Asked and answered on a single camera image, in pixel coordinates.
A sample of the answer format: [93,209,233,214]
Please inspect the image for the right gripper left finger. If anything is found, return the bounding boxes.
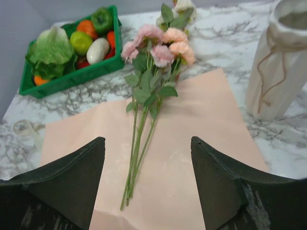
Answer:
[0,137,105,230]

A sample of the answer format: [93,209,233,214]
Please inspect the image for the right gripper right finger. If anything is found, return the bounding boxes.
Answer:
[191,137,307,230]

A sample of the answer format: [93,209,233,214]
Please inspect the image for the beige ribbon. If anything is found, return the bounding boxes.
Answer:
[13,119,46,152]

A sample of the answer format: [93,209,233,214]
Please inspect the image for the pink wrapping paper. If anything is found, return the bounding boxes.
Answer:
[41,69,268,230]

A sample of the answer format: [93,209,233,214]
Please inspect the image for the pink flower bouquet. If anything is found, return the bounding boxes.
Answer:
[120,24,195,210]

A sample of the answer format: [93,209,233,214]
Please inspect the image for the white ceramic vase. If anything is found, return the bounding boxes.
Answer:
[245,0,307,121]

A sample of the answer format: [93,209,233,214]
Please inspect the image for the orange tangerine toy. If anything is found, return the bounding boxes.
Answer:
[33,75,50,86]

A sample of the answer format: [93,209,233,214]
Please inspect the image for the red tomato toy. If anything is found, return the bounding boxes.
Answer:
[76,61,90,69]

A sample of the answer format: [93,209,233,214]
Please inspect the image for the green plastic tray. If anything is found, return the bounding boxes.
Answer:
[19,5,124,99]

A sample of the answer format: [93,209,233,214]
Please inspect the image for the green lettuce toy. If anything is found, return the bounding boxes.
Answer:
[25,25,77,80]

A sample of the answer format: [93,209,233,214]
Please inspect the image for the white egg-shaped vegetable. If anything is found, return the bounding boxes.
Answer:
[86,38,110,65]

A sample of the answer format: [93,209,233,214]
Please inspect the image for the lime green fruit toy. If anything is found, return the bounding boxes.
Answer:
[70,31,93,56]

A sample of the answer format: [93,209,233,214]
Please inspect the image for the red chili pepper toy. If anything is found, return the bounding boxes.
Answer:
[104,31,116,60]

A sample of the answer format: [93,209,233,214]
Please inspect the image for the orange pumpkin toy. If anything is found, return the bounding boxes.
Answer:
[76,20,99,40]

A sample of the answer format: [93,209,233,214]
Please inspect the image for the green bell pepper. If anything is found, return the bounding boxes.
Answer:
[91,7,113,35]

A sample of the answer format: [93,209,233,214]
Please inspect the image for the white rose stem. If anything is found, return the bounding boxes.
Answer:
[156,0,197,35]

